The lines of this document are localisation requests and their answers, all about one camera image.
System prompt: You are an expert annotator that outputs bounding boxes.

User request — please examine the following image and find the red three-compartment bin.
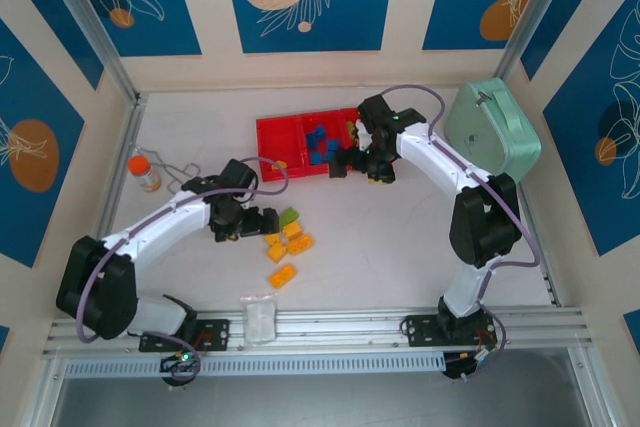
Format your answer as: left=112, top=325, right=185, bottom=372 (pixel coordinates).
left=254, top=105, right=381, bottom=183

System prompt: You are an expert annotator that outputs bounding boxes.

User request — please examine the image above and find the clear plastic zip bag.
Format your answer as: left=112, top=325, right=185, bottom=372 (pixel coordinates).
left=238, top=292, right=279, bottom=347

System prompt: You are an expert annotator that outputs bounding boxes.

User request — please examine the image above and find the orange-capped clear bottle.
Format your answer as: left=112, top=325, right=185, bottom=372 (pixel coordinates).
left=127, top=155, right=163, bottom=194

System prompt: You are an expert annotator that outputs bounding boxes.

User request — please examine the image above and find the mint green zip case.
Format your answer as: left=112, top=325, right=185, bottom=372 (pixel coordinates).
left=443, top=77, right=543, bottom=197

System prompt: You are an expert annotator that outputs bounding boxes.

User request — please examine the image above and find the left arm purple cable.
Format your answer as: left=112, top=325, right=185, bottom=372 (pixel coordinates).
left=74, top=156, right=291, bottom=383

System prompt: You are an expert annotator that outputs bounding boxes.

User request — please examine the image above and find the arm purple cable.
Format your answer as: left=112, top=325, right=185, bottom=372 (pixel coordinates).
left=74, top=156, right=291, bottom=383
left=379, top=84, right=540, bottom=383

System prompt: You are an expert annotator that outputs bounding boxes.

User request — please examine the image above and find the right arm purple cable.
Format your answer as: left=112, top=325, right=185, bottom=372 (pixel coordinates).
left=379, top=84, right=540, bottom=383

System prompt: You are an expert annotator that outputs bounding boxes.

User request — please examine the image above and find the bent metal wire holder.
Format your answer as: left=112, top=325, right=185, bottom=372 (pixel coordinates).
left=134, top=146, right=201, bottom=193

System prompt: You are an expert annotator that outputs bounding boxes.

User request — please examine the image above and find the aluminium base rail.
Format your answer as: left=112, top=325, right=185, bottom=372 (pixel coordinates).
left=42, top=306, right=594, bottom=363

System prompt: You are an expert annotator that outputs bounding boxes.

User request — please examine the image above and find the aluminium side rail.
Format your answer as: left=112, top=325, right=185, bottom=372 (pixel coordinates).
left=74, top=96, right=146, bottom=318
left=517, top=181, right=561, bottom=306

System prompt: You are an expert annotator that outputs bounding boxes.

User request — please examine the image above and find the grey slotted cable duct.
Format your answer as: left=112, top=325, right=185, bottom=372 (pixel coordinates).
left=64, top=352, right=446, bottom=378

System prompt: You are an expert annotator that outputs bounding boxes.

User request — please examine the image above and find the aluminium frame post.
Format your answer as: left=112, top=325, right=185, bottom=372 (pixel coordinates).
left=37, top=0, right=146, bottom=108
left=492, top=0, right=586, bottom=83

